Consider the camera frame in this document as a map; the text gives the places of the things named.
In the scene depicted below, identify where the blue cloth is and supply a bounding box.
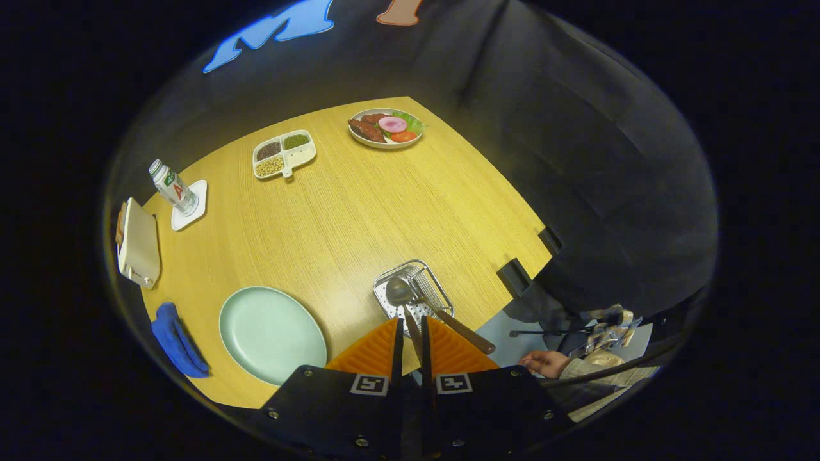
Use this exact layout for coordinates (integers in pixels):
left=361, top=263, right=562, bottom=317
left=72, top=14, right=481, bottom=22
left=151, top=302, right=211, bottom=378

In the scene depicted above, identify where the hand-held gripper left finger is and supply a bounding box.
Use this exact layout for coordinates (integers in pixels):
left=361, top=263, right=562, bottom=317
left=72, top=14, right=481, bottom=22
left=247, top=318, right=406, bottom=461

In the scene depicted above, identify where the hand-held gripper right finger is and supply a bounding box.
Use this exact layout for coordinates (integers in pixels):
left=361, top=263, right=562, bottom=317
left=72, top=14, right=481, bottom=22
left=420, top=316, right=575, bottom=461

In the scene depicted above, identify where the pale green plate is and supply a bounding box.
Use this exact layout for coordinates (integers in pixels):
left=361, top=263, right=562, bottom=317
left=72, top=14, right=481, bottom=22
left=218, top=286, right=328, bottom=387

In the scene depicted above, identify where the white divided bean dish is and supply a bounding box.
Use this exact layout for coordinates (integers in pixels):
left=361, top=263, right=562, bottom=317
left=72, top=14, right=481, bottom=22
left=252, top=129, right=317, bottom=180

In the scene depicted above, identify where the plate of sliced food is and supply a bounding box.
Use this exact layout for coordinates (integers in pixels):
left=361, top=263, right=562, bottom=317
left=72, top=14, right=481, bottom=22
left=348, top=108, right=426, bottom=150

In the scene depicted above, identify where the black cable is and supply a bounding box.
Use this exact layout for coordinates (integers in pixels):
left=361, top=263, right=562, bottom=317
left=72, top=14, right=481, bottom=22
left=541, top=349, right=680, bottom=389

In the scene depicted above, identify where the plaid cloth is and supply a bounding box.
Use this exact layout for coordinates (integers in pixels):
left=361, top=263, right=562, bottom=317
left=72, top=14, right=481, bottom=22
left=570, top=307, right=643, bottom=359

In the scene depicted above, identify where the brown-handled metal spoon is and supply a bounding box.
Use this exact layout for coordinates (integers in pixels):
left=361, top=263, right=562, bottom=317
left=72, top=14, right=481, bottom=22
left=385, top=277, right=425, bottom=369

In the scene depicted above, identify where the white square coaster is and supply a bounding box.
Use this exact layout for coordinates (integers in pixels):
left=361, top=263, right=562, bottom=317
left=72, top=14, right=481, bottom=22
left=170, top=179, right=209, bottom=231

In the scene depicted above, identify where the small plastic drink bottle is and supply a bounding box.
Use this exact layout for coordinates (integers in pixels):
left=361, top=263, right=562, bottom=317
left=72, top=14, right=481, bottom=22
left=149, top=159, right=199, bottom=217

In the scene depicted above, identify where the white toaster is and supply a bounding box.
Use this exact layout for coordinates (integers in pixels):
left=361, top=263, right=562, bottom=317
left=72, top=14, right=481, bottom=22
left=115, top=197, right=161, bottom=289

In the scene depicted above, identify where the brown-handled metal fork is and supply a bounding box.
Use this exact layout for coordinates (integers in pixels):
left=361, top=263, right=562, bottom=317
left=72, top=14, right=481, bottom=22
left=410, top=272, right=497, bottom=355

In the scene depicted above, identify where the metal wire basket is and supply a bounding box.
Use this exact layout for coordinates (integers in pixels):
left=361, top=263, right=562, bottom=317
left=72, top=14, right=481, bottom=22
left=373, top=259, right=455, bottom=321

